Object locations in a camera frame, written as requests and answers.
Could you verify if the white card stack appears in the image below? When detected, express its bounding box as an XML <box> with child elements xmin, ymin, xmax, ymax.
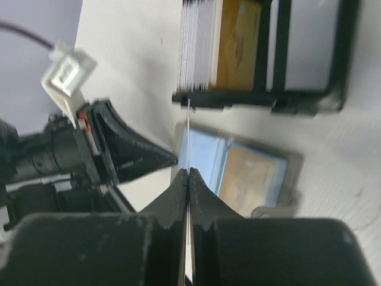
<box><xmin>177</xmin><ymin>1</ymin><xmax>263</xmax><ymax>91</ymax></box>

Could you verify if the gold card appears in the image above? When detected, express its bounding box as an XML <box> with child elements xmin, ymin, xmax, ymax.
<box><xmin>186</xmin><ymin>99</ymin><xmax>192</xmax><ymax>267</ymax></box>
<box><xmin>220</xmin><ymin>147</ymin><xmax>277</xmax><ymax>212</ymax></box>

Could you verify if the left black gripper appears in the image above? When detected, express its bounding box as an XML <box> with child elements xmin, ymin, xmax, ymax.
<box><xmin>1</xmin><ymin>100</ymin><xmax>178</xmax><ymax>215</ymax></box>

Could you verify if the black plastic card tray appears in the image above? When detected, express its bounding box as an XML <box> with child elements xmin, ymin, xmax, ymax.
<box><xmin>171</xmin><ymin>1</ymin><xmax>361</xmax><ymax>116</ymax></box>

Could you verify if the card with black stripe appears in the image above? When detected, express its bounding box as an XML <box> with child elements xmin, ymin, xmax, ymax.
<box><xmin>285</xmin><ymin>1</ymin><xmax>339</xmax><ymax>90</ymax></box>

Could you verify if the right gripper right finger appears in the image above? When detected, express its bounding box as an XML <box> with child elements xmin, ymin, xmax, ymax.
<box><xmin>189</xmin><ymin>169</ymin><xmax>375</xmax><ymax>285</ymax></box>

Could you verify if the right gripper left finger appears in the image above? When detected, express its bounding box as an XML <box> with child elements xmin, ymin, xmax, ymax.
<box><xmin>1</xmin><ymin>169</ymin><xmax>188</xmax><ymax>285</ymax></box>

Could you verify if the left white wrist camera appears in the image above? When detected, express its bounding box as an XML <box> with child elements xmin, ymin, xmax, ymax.
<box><xmin>41</xmin><ymin>42</ymin><xmax>98</xmax><ymax>128</ymax></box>

